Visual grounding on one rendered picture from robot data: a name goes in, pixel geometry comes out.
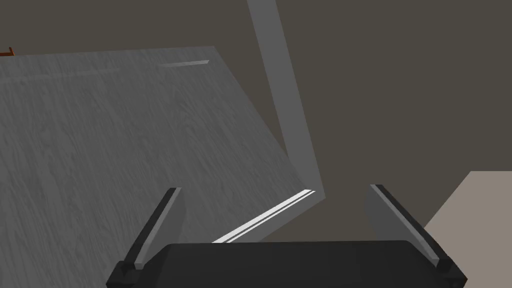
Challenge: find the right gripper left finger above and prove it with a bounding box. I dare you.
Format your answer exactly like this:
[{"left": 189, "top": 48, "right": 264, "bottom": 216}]
[{"left": 115, "top": 186, "right": 188, "bottom": 271}]

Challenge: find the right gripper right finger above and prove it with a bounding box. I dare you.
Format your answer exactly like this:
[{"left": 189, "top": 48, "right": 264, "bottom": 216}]
[{"left": 363, "top": 183, "right": 457, "bottom": 270}]

